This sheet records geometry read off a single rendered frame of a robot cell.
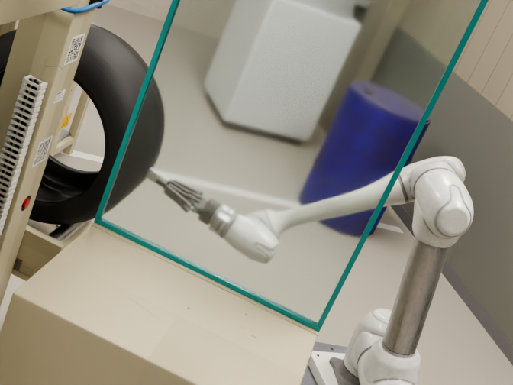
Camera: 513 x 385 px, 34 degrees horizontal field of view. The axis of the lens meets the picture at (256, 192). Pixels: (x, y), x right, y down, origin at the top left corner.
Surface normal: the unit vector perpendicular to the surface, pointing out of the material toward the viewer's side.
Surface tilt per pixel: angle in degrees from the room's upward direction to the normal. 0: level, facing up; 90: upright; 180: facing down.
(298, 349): 0
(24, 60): 90
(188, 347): 0
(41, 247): 90
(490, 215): 90
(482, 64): 90
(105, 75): 49
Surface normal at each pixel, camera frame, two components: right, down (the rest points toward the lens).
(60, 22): -0.23, 0.32
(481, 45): -0.89, -0.21
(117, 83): 0.45, -0.12
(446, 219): 0.07, 0.34
